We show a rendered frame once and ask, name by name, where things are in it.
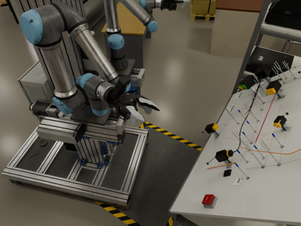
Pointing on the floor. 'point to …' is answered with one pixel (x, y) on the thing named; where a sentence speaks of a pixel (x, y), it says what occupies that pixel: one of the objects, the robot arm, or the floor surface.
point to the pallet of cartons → (203, 9)
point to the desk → (130, 35)
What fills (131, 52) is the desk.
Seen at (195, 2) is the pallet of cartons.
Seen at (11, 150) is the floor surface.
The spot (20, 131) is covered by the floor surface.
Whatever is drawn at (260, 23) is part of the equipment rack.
